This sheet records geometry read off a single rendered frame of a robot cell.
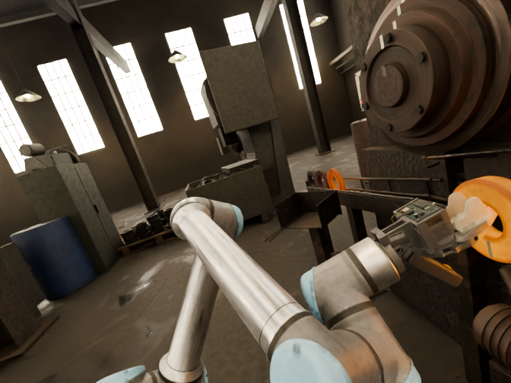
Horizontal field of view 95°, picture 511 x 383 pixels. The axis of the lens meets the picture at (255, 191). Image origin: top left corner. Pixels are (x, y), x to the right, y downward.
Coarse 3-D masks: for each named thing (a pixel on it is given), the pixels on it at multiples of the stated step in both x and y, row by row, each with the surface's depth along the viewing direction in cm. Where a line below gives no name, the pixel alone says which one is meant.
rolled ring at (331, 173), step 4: (328, 172) 151; (332, 172) 144; (336, 172) 143; (328, 176) 153; (332, 176) 154; (336, 176) 141; (340, 176) 141; (328, 180) 155; (332, 180) 155; (336, 180) 143; (340, 180) 140; (328, 184) 158; (332, 184) 155; (340, 184) 140; (344, 184) 140; (332, 188) 154; (336, 188) 153; (340, 188) 141; (344, 188) 142
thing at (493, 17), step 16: (400, 0) 66; (480, 0) 49; (496, 0) 47; (384, 16) 72; (496, 16) 48; (496, 32) 48; (368, 48) 82; (496, 48) 49; (496, 64) 50; (496, 80) 51; (496, 96) 52; (480, 112) 56; (496, 112) 53; (464, 128) 60; (480, 128) 57; (400, 144) 83; (432, 144) 71; (448, 144) 66
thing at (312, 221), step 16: (304, 192) 134; (320, 192) 127; (336, 192) 119; (288, 208) 133; (304, 208) 139; (320, 208) 109; (336, 208) 119; (304, 224) 121; (320, 224) 113; (320, 240) 122; (320, 256) 126
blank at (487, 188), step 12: (468, 180) 44; (480, 180) 41; (492, 180) 40; (504, 180) 39; (468, 192) 44; (480, 192) 42; (492, 192) 39; (504, 192) 37; (492, 204) 40; (504, 204) 38; (504, 216) 38; (492, 228) 44; (504, 228) 39; (480, 240) 44; (492, 240) 42; (504, 240) 40; (480, 252) 45; (492, 252) 43; (504, 252) 40
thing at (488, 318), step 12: (480, 312) 59; (492, 312) 56; (504, 312) 55; (480, 324) 57; (492, 324) 55; (504, 324) 53; (480, 336) 56; (492, 336) 54; (504, 336) 52; (492, 348) 55; (504, 348) 52; (492, 360) 58; (504, 360) 52; (492, 372) 58; (504, 372) 55
